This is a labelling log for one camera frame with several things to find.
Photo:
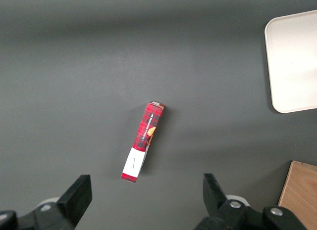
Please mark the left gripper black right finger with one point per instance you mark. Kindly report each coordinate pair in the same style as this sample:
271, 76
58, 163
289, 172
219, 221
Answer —
223, 215

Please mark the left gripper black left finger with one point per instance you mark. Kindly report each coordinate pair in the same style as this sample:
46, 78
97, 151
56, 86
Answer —
67, 207

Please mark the beige plastic tray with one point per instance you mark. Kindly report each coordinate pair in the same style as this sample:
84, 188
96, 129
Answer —
294, 66

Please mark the brown wooden board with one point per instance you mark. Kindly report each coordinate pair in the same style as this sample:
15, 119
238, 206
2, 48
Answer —
302, 197

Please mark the red plaid cookie box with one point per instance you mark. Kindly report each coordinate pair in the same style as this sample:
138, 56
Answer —
146, 133

